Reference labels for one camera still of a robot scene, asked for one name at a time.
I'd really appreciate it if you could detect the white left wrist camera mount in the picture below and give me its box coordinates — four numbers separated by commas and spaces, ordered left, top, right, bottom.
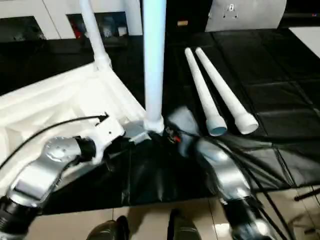
93, 116, 126, 166

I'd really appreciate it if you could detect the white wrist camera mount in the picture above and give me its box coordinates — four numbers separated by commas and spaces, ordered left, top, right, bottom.
93, 116, 126, 166
165, 105, 201, 156

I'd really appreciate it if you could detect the black tripod leg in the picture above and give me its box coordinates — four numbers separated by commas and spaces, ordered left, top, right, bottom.
294, 190, 320, 203

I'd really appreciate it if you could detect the glossy black box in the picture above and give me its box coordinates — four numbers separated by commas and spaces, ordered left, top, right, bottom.
164, 0, 214, 34

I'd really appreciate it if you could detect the white plastic table leg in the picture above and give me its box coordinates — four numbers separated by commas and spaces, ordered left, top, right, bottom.
184, 47, 229, 138
141, 0, 168, 135
78, 0, 113, 73
194, 46, 260, 135

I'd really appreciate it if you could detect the white flat board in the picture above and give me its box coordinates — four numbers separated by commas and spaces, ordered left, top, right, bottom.
288, 25, 320, 60

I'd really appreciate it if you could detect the white panel with round mount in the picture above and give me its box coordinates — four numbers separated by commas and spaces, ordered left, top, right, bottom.
204, 0, 288, 33

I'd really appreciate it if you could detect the black table mat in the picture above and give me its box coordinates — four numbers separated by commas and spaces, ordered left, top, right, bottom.
0, 27, 320, 216

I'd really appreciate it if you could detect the dark left robot foot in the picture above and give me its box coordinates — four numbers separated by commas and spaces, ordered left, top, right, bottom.
86, 214, 130, 240

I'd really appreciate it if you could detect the white plastic table top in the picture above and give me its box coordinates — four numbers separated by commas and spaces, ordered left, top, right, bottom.
0, 61, 166, 186

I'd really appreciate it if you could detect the dark robot foot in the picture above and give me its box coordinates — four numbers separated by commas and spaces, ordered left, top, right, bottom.
168, 208, 201, 240
86, 214, 130, 240

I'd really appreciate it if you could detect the black left wrist camera cable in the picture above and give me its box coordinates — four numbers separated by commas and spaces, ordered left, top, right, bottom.
0, 113, 110, 169

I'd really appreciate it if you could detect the white cabinet with glass doors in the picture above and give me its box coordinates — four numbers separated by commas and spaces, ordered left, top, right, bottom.
0, 0, 146, 41

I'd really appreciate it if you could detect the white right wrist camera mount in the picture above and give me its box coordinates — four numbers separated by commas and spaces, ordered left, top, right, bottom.
165, 105, 201, 156

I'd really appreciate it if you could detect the dark right robot foot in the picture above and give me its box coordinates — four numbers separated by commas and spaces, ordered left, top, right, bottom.
168, 208, 201, 240

